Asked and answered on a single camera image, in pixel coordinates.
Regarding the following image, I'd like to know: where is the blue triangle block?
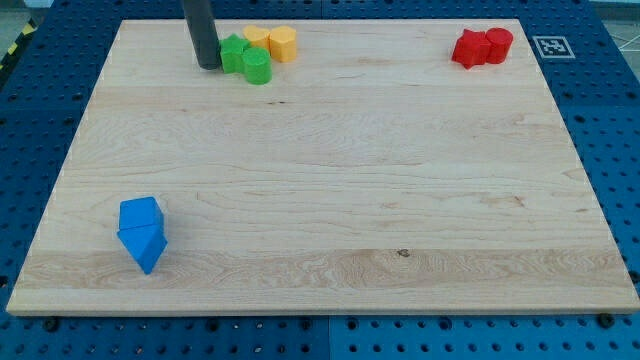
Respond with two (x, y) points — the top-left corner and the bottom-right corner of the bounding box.
(117, 225), (167, 275)

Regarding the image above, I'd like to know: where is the green cylinder block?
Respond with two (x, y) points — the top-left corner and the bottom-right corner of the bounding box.
(242, 47), (272, 85)

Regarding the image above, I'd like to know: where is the red cylinder block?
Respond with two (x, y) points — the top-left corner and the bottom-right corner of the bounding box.
(486, 28), (514, 64)

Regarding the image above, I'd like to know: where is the light wooden board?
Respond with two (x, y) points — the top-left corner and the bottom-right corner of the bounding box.
(7, 19), (639, 317)

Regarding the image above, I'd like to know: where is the yellow black hazard tape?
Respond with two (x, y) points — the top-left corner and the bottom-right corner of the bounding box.
(1, 18), (38, 72)

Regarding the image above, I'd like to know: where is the green star block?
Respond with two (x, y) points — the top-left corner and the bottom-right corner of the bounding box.
(220, 34), (250, 74)

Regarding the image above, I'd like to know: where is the red star block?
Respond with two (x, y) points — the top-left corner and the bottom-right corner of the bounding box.
(451, 29), (491, 69)

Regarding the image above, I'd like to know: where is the white fiducial marker tag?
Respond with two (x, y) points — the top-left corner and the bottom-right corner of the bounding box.
(532, 35), (575, 59)

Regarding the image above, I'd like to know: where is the blue cube block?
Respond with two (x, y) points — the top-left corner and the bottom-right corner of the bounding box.
(119, 196), (164, 230)

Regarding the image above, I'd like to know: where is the yellow hexagon block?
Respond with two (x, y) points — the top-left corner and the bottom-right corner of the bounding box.
(269, 26), (297, 63)

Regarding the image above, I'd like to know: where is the yellow heart block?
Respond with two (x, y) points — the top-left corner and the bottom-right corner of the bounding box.
(243, 25), (270, 52)

